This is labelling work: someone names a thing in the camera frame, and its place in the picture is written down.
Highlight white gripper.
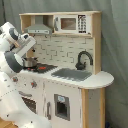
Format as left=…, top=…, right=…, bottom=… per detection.
left=14, top=33, right=36, bottom=57

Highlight white oven door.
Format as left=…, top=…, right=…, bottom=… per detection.
left=19, top=91, right=43, bottom=115

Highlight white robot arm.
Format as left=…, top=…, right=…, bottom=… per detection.
left=0, top=22, right=52, bottom=128

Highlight wooden toy kitchen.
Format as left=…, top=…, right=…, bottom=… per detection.
left=13, top=11, right=114, bottom=128

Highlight grey range hood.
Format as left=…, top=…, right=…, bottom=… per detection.
left=25, top=16, right=53, bottom=35

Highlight silver toy pot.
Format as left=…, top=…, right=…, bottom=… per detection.
left=23, top=57, right=37, bottom=68

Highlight black toy stovetop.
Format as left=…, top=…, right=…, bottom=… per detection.
left=24, top=63, right=55, bottom=73

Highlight toy microwave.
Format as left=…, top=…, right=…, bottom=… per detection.
left=54, top=14, right=91, bottom=34

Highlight right red stove knob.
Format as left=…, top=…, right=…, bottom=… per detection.
left=31, top=81, right=37, bottom=88

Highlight grey toy sink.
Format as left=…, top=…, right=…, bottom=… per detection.
left=52, top=68, right=92, bottom=81

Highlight black toy faucet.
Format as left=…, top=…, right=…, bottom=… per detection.
left=75, top=51, right=93, bottom=70

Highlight grey ice dispenser panel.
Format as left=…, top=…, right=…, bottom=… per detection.
left=54, top=94, right=70, bottom=121

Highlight grey cabinet door handle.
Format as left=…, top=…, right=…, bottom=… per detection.
left=47, top=102, right=51, bottom=120

